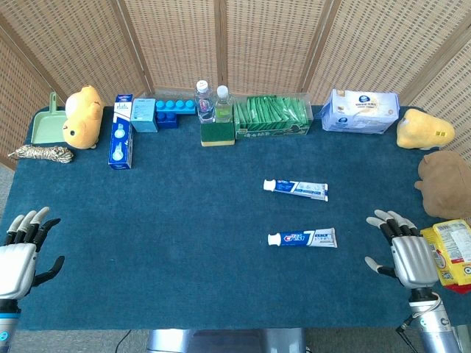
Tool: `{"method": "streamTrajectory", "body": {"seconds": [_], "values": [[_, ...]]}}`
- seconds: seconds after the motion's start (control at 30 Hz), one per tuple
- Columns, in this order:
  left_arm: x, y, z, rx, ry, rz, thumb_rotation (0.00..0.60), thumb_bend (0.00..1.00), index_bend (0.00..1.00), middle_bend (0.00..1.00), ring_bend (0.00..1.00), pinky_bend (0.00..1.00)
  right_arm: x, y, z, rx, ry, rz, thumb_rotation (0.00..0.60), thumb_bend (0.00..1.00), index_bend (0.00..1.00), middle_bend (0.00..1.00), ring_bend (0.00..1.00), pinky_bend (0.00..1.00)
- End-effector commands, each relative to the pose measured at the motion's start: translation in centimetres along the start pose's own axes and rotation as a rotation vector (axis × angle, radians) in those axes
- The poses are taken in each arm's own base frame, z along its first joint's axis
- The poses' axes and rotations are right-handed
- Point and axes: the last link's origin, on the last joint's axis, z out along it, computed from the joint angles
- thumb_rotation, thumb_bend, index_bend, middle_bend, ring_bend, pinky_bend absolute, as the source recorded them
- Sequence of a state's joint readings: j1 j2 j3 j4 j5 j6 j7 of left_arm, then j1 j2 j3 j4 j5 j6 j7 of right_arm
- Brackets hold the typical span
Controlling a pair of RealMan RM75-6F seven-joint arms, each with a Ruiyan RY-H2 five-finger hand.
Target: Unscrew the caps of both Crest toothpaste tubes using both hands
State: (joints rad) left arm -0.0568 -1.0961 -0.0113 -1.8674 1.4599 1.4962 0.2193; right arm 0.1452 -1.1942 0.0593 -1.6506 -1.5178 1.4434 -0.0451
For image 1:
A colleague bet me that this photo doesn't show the green drink bottle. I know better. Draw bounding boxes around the green drink bottle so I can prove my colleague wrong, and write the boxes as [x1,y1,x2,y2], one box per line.
[214,85,234,124]

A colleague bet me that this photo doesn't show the clear bottle with purple label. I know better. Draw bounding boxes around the clear bottle with purple label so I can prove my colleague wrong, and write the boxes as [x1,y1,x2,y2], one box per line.
[194,80,216,125]

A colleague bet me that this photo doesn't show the yellow snack bag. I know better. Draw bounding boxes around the yellow snack bag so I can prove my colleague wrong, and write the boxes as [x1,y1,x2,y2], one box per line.
[420,219,471,295]

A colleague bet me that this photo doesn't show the dark blue Crest toothpaste tube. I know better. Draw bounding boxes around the dark blue Crest toothpaste tube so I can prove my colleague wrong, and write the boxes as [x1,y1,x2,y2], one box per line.
[267,227,338,249]

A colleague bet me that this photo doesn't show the light blue cardboard box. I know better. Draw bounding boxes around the light blue cardboard box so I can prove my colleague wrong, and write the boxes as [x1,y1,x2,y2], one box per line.
[130,97,159,134]

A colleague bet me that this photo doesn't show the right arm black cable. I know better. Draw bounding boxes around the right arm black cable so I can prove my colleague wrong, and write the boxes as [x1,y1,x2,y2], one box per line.
[395,293,442,353]

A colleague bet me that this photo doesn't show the white tissue pack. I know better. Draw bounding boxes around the white tissue pack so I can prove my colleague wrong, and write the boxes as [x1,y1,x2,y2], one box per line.
[318,88,401,135]

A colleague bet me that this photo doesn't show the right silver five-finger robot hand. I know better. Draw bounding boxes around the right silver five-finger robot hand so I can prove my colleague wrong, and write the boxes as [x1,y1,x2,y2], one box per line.
[364,209,441,291]

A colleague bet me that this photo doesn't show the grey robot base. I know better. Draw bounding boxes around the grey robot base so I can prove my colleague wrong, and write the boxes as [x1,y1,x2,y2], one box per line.
[146,327,308,353]

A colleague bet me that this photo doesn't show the blue white small box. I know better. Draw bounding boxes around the blue white small box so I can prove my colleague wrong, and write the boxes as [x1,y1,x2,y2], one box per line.
[107,93,134,170]

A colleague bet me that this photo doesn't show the blue table carpet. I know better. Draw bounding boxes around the blue table carpet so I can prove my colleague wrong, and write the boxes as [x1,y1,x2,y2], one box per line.
[0,104,471,332]

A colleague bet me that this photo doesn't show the brown plush toy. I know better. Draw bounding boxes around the brown plush toy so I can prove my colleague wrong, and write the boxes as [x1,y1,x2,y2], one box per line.
[414,151,471,221]

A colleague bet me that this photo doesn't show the green tea sachet box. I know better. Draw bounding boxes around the green tea sachet box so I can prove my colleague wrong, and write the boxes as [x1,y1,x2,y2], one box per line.
[233,93,314,140]

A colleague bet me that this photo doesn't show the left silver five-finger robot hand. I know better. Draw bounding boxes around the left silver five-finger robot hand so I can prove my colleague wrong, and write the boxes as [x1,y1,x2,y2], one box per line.
[0,205,65,301]

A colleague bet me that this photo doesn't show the long light blue toy brick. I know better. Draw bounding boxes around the long light blue toy brick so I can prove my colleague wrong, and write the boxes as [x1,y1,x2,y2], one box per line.
[155,99,196,115]

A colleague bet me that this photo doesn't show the light blue Crest toothpaste tube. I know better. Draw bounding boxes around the light blue Crest toothpaste tube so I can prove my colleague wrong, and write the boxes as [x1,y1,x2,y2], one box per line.
[263,179,329,202]

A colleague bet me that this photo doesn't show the woven rattan folding screen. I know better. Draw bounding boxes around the woven rattan folding screen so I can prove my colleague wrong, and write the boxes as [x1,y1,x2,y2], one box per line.
[0,0,471,171]

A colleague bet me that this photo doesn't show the green plastic dustpan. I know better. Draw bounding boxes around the green plastic dustpan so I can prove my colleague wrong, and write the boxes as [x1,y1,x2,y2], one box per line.
[30,92,69,145]

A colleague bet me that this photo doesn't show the green and yellow sponge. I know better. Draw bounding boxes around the green and yellow sponge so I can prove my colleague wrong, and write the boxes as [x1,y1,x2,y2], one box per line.
[200,121,236,147]

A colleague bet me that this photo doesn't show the yellow plush toy with tag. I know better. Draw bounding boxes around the yellow plush toy with tag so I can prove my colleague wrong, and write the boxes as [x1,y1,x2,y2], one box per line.
[396,108,456,151]

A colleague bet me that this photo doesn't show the beige patterned rope bundle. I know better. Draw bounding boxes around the beige patterned rope bundle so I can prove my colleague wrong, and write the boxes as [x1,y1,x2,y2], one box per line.
[7,144,74,164]

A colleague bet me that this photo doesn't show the yellow chick plush toy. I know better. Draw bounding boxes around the yellow chick plush toy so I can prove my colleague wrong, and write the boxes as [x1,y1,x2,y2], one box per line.
[62,85,105,150]

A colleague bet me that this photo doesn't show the dark blue toy brick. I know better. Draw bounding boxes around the dark blue toy brick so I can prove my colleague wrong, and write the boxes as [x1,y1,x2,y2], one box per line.
[157,112,180,130]

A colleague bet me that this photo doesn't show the black floor cable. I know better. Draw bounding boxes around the black floor cable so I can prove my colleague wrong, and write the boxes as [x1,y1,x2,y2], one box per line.
[115,329,132,353]

